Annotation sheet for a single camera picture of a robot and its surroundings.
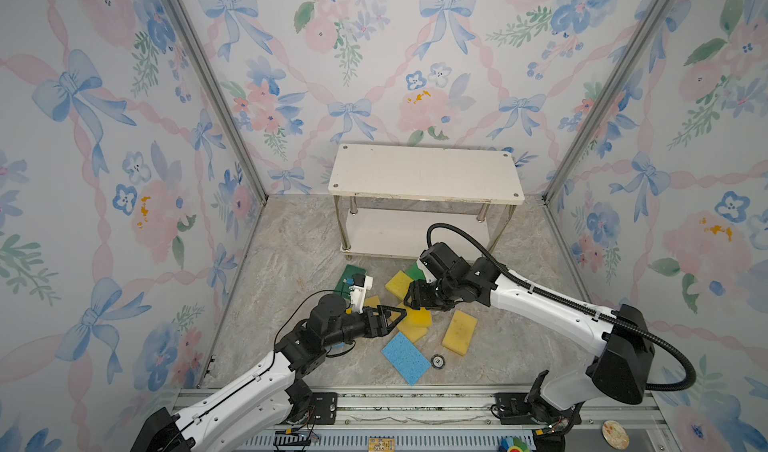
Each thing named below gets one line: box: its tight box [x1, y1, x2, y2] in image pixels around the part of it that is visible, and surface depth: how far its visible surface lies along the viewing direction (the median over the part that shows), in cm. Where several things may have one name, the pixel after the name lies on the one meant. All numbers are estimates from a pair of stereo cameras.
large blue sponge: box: [382, 332, 431, 386], surface depth 81 cm
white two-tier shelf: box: [327, 144, 526, 258], surface depth 83 cm
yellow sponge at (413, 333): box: [397, 322, 428, 343], surface depth 87 cm
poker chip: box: [431, 354, 446, 369], surface depth 83 cm
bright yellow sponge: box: [406, 306, 433, 328], surface depth 72 cm
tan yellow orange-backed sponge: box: [442, 310, 478, 356], surface depth 87 cm
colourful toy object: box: [499, 436, 530, 452], surface depth 70 cm
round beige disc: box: [602, 420, 630, 450], surface depth 72 cm
